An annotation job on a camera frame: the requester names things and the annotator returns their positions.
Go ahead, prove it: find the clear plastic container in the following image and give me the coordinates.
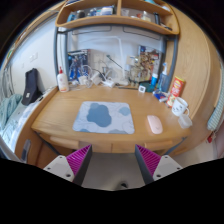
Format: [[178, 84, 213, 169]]
[[177, 114, 194, 130]]

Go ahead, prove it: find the black pen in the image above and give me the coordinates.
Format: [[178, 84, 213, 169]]
[[116, 85, 139, 91]]

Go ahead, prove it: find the white red-capped lotion bottle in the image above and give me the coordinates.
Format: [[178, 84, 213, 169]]
[[56, 66, 70, 93]]

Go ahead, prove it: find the pale blue patterned mouse pad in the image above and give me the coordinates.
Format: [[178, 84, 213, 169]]
[[72, 100, 136, 135]]

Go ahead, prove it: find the colourful picture card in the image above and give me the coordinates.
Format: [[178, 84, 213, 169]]
[[138, 45, 162, 83]]

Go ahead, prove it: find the blue model kit box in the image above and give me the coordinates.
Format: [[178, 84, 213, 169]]
[[67, 49, 91, 82]]

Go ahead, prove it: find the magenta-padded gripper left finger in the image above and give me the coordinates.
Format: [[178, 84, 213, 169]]
[[43, 143, 93, 186]]

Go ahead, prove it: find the wooden robot figure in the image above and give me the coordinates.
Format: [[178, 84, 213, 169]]
[[129, 64, 148, 85]]

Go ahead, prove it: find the red chip can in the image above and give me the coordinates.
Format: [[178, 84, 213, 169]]
[[166, 75, 186, 108]]

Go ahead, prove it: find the wooden shelf unit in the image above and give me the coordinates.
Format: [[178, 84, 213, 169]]
[[54, 0, 181, 36]]

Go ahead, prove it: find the blue tissue packet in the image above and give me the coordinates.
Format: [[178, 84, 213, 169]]
[[152, 89, 169, 103]]

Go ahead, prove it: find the white patterned bed sheet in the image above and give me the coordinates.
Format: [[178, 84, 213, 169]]
[[0, 99, 44, 155]]

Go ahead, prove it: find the pink computer mouse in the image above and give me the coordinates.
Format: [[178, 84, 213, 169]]
[[146, 114, 164, 135]]

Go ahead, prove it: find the white power strip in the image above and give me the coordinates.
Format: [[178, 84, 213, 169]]
[[99, 77, 116, 88]]

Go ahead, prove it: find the green striped cloth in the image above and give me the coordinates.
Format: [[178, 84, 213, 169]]
[[206, 83, 224, 133]]

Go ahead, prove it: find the white desk lamp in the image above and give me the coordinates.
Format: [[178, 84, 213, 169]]
[[106, 34, 132, 87]]

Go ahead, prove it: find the teal round dish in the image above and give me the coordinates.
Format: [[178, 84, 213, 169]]
[[145, 83, 158, 94]]

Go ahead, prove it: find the green blanket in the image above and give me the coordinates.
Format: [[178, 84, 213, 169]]
[[0, 93, 24, 132]]

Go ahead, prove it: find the black bag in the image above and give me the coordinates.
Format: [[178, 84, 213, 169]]
[[21, 68, 44, 107]]

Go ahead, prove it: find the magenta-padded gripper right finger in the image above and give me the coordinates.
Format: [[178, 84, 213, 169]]
[[134, 144, 184, 185]]

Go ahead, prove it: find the white charger block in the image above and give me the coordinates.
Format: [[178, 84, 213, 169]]
[[89, 71, 102, 86]]

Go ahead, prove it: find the white blue-capped tube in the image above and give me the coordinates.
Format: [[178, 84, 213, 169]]
[[150, 73, 159, 88]]

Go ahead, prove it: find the white printed mug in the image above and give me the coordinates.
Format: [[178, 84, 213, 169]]
[[171, 96, 191, 118]]

